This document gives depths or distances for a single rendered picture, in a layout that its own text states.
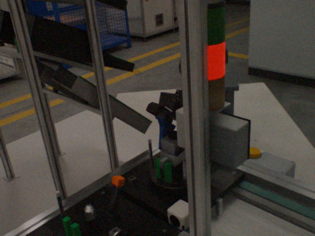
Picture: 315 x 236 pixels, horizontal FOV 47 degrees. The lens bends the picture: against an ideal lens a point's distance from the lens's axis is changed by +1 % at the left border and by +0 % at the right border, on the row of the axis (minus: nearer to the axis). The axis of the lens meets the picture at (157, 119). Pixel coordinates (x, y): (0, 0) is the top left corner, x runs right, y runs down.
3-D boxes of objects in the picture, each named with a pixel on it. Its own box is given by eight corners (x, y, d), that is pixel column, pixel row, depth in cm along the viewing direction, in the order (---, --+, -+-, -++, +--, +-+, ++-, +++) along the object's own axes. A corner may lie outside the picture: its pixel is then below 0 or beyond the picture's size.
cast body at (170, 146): (177, 150, 90) (175, 125, 86) (191, 156, 87) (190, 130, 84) (154, 165, 84) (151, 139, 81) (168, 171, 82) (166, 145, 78)
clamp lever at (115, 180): (113, 208, 76) (119, 174, 75) (119, 212, 75) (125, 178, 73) (100, 211, 73) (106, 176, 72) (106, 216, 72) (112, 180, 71)
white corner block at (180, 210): (181, 212, 80) (180, 197, 78) (197, 221, 77) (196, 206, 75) (167, 223, 77) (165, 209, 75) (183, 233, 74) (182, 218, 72)
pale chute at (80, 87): (122, 120, 116) (129, 108, 116) (144, 134, 106) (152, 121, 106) (50, 78, 97) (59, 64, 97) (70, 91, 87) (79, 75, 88)
